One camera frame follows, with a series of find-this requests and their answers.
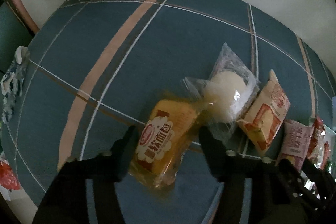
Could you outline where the orange soft bread packet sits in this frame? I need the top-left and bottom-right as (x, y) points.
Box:
(130, 96), (204, 189)

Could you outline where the clear wrapped white bun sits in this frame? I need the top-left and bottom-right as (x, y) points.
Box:
(183, 43), (260, 143)

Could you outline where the blue plaid tablecloth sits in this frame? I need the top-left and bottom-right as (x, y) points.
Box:
(2, 0), (335, 223)

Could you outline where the crumpled patterned paper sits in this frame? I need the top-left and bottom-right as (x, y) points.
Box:
(1, 46), (30, 124)

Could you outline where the beige toast bread packet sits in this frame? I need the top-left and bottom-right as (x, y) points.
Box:
(238, 71), (290, 156)

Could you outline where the red peanut snack bag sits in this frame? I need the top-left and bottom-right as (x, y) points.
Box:
(307, 116), (326, 167)

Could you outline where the pink snack packet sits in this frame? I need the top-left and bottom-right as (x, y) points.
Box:
(276, 120), (314, 171)

